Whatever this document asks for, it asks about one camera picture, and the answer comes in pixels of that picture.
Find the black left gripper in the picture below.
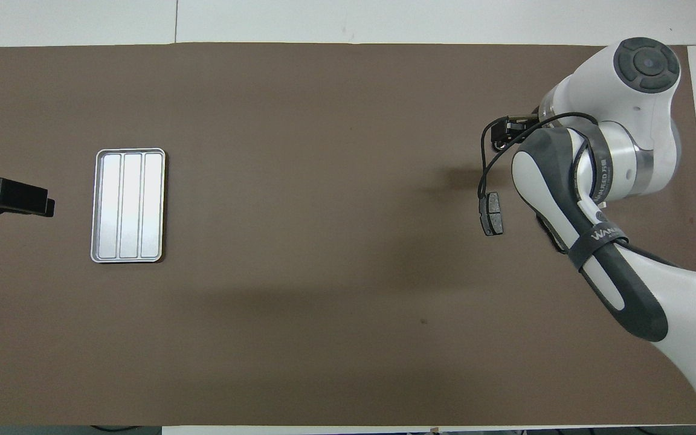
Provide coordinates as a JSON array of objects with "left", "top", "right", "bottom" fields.
[{"left": 0, "top": 176, "right": 56, "bottom": 218}]

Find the curved dark brake pad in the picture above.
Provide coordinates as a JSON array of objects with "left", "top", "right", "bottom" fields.
[{"left": 535, "top": 214, "right": 568, "bottom": 254}]

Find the silver metal tray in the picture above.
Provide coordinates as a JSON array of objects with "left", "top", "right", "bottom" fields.
[{"left": 91, "top": 148, "right": 166, "bottom": 263}]

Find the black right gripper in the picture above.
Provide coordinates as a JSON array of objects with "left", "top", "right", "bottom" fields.
[{"left": 491, "top": 114, "right": 545, "bottom": 146}]

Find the brown table mat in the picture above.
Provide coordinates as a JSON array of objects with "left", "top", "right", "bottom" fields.
[{"left": 0, "top": 42, "right": 696, "bottom": 427}]

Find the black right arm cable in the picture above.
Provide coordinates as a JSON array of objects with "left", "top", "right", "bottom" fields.
[{"left": 477, "top": 112, "right": 598, "bottom": 201}]

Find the rectangular dark brake pad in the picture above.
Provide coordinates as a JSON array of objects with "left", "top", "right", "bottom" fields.
[{"left": 479, "top": 192, "right": 504, "bottom": 236}]

